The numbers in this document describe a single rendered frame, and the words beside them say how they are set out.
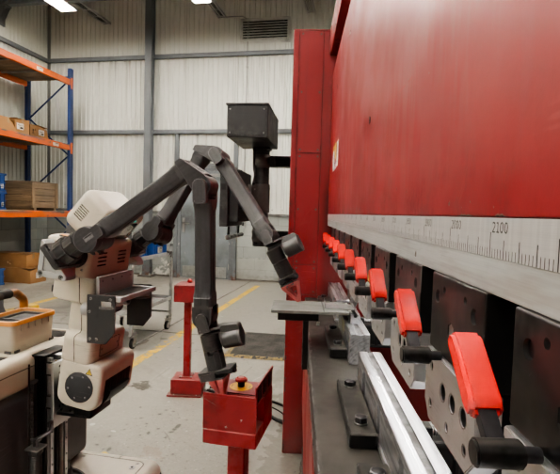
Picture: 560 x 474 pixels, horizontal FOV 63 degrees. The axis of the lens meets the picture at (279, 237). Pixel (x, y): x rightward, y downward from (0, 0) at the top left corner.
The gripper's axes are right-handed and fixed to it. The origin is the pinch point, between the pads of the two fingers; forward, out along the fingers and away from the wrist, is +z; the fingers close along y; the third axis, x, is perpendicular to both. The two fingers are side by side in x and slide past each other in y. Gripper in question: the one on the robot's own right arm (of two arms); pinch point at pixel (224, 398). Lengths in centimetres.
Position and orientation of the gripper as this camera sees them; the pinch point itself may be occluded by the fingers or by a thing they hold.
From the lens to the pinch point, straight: 144.5
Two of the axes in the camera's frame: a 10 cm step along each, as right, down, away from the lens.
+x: 2.1, -0.4, 9.8
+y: 9.5, -2.2, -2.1
